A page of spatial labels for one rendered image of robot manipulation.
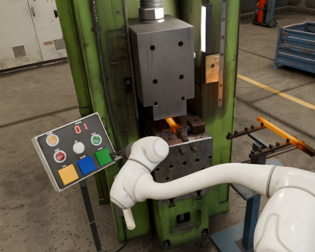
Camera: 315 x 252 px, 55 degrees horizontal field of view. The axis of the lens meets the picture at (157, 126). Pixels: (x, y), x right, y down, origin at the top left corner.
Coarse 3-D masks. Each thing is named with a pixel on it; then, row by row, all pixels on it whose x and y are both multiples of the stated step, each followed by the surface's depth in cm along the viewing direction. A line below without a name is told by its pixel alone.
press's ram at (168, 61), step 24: (144, 24) 163; (168, 24) 159; (144, 48) 150; (168, 48) 154; (192, 48) 158; (144, 72) 156; (168, 72) 160; (192, 72) 164; (144, 96) 163; (168, 96) 167; (192, 96) 171
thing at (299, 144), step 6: (258, 120) 187; (264, 120) 184; (270, 126) 178; (276, 126) 177; (276, 132) 174; (282, 132) 171; (294, 138) 165; (294, 144) 163; (300, 144) 159; (306, 144) 158; (306, 150) 157; (312, 150) 153; (312, 156) 154
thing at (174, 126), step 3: (168, 120) 183; (171, 120) 183; (171, 123) 179; (174, 123) 179; (171, 126) 175; (174, 126) 174; (177, 126) 174; (171, 129) 177; (174, 129) 176; (177, 129) 171; (180, 129) 171; (174, 132) 176; (177, 132) 172; (180, 132) 169; (177, 135) 172; (180, 135) 170
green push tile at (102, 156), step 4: (104, 148) 155; (96, 152) 152; (100, 152) 153; (104, 152) 154; (108, 152) 156; (96, 156) 152; (100, 156) 153; (104, 156) 154; (108, 156) 155; (100, 160) 153; (104, 160) 154; (108, 160) 155; (100, 164) 152
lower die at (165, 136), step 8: (144, 112) 200; (160, 120) 187; (176, 120) 186; (152, 128) 181; (160, 128) 179; (168, 128) 178; (184, 128) 180; (160, 136) 178; (168, 136) 179; (176, 136) 181
